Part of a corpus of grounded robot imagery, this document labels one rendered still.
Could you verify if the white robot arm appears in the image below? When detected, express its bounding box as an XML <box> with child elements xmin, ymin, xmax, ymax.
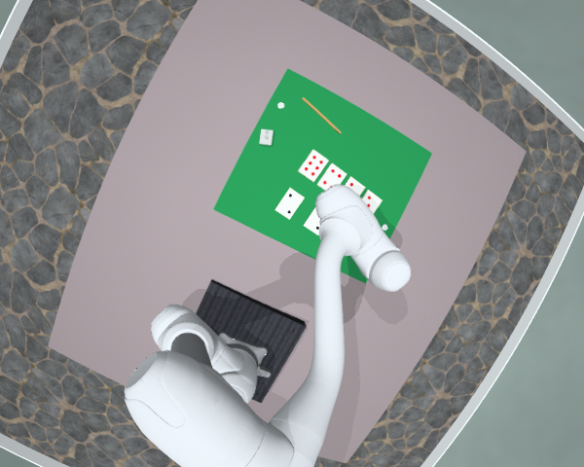
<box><xmin>125</xmin><ymin>184</ymin><xmax>411</xmax><ymax>467</ymax></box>

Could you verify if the green felt card mat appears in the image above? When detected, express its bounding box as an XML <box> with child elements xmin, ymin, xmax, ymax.
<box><xmin>214</xmin><ymin>69</ymin><xmax>432</xmax><ymax>259</ymax></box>

